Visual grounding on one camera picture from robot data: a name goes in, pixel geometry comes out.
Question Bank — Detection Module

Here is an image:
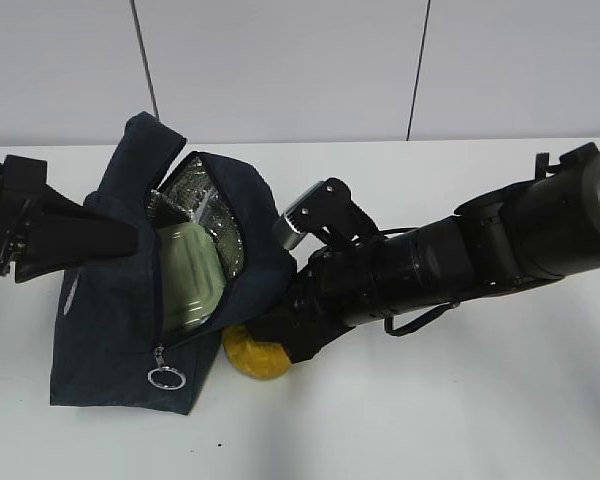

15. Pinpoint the silver zipper pull ring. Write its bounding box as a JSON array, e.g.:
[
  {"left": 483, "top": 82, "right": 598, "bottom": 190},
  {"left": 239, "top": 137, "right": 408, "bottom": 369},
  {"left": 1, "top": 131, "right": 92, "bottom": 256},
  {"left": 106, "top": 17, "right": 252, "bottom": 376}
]
[{"left": 147, "top": 344, "right": 187, "bottom": 391}]

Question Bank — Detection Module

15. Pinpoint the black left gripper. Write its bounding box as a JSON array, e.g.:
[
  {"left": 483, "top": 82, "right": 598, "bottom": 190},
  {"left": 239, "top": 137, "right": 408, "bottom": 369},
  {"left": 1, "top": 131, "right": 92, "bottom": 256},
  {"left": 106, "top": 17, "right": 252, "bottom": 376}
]
[{"left": 0, "top": 155, "right": 139, "bottom": 283}]

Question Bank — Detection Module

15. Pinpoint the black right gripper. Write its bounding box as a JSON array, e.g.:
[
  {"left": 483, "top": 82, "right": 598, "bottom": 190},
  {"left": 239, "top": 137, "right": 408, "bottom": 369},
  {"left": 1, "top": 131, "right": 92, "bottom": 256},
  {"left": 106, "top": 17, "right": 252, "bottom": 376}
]
[{"left": 247, "top": 244, "right": 385, "bottom": 364}]

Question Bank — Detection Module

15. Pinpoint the dark blue insulated lunch bag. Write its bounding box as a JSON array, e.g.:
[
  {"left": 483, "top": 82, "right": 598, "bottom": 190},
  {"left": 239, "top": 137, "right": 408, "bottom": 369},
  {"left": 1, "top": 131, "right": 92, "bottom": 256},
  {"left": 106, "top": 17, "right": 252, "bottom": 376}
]
[{"left": 50, "top": 112, "right": 297, "bottom": 415}]

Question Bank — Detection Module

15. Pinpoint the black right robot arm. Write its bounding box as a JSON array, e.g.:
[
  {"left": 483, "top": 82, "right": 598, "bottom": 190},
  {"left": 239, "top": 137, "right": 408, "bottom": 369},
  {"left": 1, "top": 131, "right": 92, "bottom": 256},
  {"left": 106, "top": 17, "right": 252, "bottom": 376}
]
[{"left": 246, "top": 142, "right": 600, "bottom": 363}]

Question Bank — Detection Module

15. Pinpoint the green lidded glass container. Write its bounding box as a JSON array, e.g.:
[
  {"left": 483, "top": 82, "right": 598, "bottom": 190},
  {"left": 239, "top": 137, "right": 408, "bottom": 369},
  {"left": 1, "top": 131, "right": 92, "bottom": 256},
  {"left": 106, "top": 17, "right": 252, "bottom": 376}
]
[{"left": 158, "top": 223, "right": 225, "bottom": 343}]

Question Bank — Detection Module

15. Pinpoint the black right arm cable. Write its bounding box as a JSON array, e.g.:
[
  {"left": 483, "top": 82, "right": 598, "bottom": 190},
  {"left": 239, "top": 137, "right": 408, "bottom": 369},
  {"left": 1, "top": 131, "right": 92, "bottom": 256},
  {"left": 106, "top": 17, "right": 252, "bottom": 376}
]
[{"left": 379, "top": 227, "right": 461, "bottom": 337}]

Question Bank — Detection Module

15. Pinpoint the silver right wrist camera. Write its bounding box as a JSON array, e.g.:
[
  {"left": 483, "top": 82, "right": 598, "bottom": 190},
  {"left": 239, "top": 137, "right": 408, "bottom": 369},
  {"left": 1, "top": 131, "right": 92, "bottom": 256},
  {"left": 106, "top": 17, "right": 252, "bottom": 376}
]
[{"left": 272, "top": 177, "right": 380, "bottom": 251}]

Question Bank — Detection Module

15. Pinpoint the yellow toy squash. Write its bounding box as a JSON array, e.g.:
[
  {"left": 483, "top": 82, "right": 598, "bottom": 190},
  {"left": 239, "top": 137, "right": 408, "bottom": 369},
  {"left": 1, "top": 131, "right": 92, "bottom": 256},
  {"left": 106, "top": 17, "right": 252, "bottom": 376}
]
[{"left": 222, "top": 325, "right": 292, "bottom": 380}]

